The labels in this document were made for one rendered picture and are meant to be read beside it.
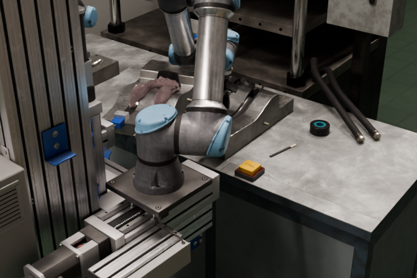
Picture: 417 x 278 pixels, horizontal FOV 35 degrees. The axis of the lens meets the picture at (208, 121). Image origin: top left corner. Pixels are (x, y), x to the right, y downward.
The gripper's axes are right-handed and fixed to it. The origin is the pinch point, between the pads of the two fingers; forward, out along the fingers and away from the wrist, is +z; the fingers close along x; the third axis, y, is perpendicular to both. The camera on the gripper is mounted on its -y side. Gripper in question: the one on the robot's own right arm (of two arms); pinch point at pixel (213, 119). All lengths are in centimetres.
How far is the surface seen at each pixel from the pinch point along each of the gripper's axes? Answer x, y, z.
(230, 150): 9.0, -2.2, 9.8
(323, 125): 27.4, -39.5, 1.4
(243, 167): 20.4, 6.3, 8.4
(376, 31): 22, -81, -30
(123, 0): -220, -195, 52
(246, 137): 8.8, -12.8, 7.6
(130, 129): -31.9, 8.2, 16.9
